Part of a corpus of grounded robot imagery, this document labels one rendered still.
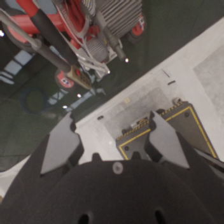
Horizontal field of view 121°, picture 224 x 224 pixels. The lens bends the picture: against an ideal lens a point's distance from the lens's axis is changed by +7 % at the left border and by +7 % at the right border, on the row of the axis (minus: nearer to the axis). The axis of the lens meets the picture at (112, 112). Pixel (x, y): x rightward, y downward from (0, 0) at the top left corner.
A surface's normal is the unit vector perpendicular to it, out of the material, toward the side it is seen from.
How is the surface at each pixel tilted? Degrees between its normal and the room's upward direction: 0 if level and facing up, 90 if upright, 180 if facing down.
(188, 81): 12
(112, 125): 0
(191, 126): 0
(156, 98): 0
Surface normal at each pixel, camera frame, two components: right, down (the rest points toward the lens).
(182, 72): 0.14, -0.03
